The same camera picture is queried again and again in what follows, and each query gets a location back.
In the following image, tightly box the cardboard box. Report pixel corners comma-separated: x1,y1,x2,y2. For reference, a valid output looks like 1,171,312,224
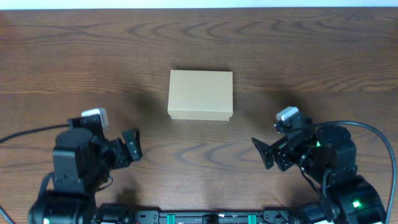
167,70,233,121

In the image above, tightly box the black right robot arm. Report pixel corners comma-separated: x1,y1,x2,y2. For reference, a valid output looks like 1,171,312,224
252,124,387,224

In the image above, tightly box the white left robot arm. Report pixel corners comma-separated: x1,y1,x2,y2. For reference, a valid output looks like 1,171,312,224
28,128,142,224

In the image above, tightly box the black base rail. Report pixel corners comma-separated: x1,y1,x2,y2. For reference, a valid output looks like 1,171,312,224
93,203,299,224

